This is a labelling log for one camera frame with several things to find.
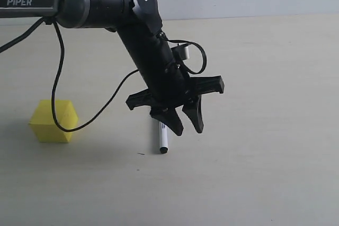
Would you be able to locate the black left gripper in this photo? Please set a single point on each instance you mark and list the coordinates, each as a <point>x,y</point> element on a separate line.
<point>168,86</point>

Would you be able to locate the black and white marker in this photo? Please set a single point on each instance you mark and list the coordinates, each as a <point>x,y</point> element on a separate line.
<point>163,138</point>

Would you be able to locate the yellow foam cube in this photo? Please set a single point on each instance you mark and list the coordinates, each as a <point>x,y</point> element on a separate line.
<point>43,126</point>

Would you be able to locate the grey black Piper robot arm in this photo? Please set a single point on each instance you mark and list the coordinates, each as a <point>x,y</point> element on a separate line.
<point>137,22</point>

